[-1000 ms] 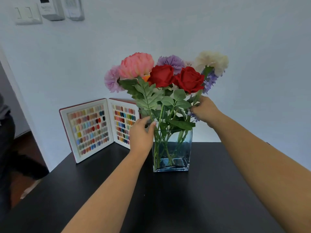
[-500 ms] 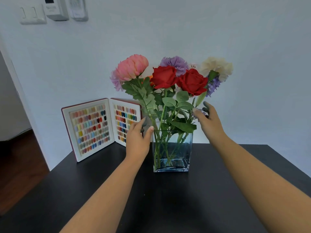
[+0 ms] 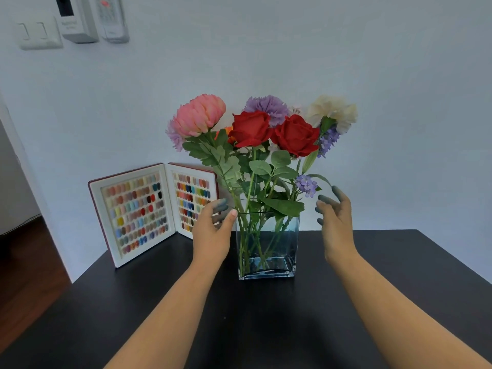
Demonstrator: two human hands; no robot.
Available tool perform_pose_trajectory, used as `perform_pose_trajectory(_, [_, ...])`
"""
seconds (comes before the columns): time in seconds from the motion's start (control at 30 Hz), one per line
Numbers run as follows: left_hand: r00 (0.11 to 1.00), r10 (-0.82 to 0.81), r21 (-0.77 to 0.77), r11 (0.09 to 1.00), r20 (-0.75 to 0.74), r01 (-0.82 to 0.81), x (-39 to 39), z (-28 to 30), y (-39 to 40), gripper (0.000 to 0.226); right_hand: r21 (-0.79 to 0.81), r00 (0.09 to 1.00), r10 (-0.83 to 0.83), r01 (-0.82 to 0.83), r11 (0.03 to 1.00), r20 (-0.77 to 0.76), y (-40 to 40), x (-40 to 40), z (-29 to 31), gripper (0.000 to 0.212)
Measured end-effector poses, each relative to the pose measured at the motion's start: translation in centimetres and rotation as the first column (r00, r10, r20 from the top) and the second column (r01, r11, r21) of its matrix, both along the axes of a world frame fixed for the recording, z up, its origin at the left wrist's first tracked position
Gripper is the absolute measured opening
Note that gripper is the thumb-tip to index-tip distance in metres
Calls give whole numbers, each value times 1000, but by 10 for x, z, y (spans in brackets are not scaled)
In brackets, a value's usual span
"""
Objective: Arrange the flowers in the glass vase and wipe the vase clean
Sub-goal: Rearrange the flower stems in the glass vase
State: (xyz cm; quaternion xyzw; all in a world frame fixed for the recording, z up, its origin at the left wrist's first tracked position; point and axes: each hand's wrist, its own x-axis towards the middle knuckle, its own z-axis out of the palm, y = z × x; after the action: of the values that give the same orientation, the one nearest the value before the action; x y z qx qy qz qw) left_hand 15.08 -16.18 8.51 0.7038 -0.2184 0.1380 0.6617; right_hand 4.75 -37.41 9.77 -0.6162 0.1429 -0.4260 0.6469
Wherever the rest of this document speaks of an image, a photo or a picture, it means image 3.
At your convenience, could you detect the person's right hand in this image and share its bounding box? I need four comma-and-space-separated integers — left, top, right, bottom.
315, 185, 360, 268

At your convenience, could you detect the person's left hand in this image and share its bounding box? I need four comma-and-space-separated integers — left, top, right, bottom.
192, 199, 238, 270

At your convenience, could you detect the person's right forearm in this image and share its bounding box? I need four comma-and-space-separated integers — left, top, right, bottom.
328, 253, 492, 369

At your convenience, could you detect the person's left forearm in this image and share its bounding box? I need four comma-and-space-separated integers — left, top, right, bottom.
103, 260, 224, 369

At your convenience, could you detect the violet lavender sprig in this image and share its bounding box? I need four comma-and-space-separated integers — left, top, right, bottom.
317, 126, 341, 159
295, 174, 319, 199

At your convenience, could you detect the rectangular blue glass vase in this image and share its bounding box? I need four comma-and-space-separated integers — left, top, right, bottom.
235, 210, 300, 281

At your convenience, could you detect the green leafy stems bunch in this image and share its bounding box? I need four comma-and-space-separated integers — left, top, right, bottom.
182, 128, 333, 275

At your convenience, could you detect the red rose flower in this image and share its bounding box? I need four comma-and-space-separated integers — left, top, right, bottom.
270, 114, 321, 158
228, 110, 274, 149

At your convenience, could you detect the small orange flower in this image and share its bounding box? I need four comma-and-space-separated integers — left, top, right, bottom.
214, 126, 236, 146

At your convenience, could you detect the open nail colour swatch book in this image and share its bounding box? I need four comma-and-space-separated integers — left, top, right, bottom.
88, 162, 220, 269

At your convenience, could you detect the cream white carnation flower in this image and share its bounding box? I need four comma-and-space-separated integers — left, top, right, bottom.
306, 95, 358, 135

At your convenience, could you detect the small mauve flower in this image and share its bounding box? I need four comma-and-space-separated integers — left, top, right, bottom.
166, 118, 185, 152

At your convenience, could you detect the large pink chrysanthemum flower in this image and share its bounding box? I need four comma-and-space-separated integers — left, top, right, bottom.
175, 94, 227, 138

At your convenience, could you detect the purple carnation flower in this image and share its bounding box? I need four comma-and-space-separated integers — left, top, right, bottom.
244, 95, 290, 127

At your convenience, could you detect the white remote control in holder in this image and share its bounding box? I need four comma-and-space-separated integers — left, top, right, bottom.
94, 0, 130, 44

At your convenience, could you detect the white wall intercom unit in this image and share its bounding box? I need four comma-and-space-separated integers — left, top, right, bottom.
55, 0, 100, 44

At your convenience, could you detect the white wall light switch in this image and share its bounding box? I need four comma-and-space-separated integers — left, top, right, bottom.
15, 17, 64, 50

